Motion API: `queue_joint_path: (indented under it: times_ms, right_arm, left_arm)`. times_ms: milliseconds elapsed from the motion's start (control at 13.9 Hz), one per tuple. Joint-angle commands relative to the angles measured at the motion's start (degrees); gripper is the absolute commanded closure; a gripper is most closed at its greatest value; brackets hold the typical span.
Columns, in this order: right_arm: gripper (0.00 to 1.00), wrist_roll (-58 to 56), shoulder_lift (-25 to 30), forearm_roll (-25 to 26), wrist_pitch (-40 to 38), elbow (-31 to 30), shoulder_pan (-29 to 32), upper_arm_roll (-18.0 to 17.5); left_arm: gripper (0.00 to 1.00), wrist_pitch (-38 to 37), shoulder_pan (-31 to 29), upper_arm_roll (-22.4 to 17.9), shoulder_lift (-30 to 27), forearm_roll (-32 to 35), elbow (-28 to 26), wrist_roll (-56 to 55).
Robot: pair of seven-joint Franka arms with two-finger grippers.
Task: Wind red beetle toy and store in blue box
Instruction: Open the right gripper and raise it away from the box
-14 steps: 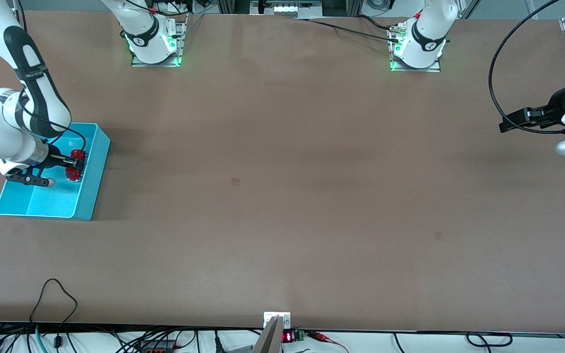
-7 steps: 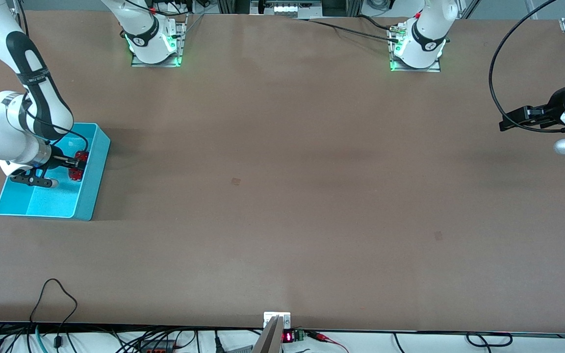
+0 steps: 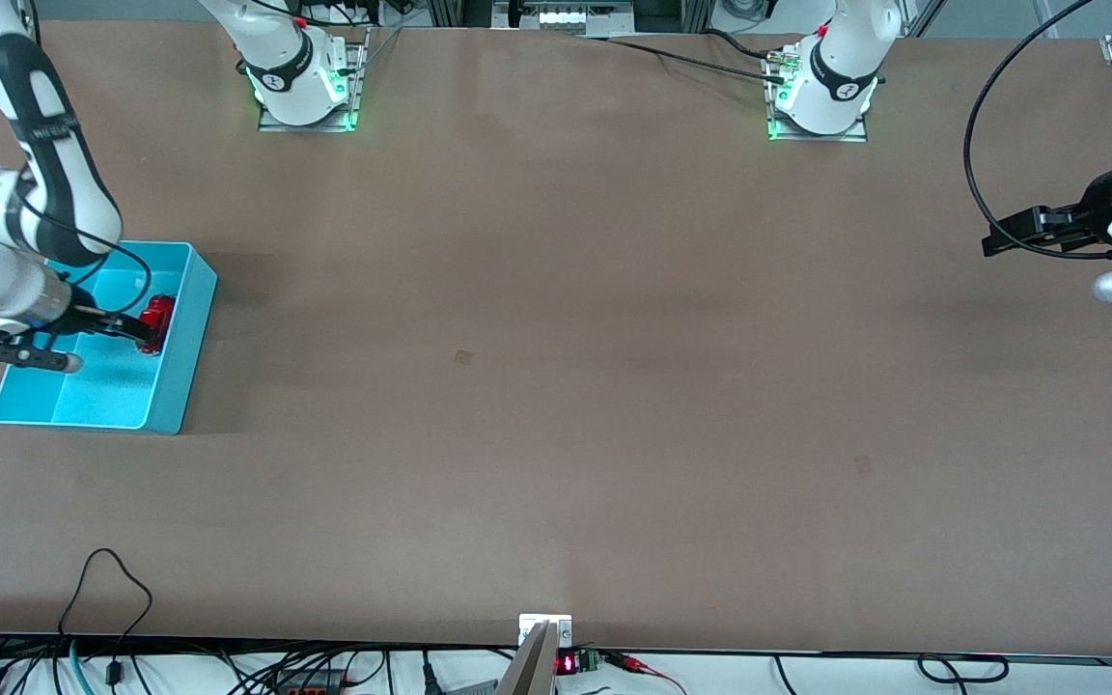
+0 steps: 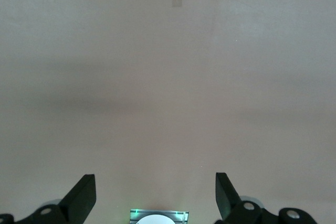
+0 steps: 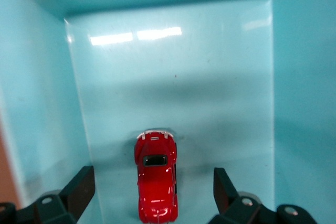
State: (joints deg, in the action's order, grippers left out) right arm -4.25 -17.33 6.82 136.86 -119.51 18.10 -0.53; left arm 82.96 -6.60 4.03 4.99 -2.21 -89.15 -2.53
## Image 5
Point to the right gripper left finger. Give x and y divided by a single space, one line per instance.
71 197

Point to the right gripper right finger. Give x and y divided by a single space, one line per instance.
228 200

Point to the red beetle toy car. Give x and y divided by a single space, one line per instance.
155 187

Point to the blue plastic box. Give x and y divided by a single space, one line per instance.
183 77

